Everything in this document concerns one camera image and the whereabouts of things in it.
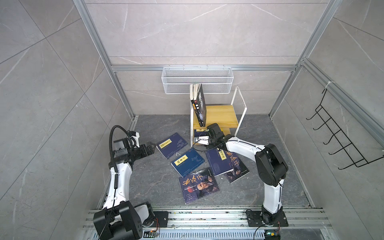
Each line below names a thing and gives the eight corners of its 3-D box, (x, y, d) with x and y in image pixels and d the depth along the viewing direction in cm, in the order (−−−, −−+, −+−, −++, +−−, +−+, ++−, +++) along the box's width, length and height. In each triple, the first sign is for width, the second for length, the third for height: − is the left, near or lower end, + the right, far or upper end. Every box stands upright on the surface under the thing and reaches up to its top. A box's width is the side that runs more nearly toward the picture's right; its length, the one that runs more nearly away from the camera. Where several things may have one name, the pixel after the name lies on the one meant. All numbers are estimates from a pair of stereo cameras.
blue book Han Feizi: (182, 178, 89) (182, 177, 87) (171, 163, 95) (170, 162, 93) (205, 162, 96) (205, 160, 94) (193, 149, 102) (193, 147, 100)
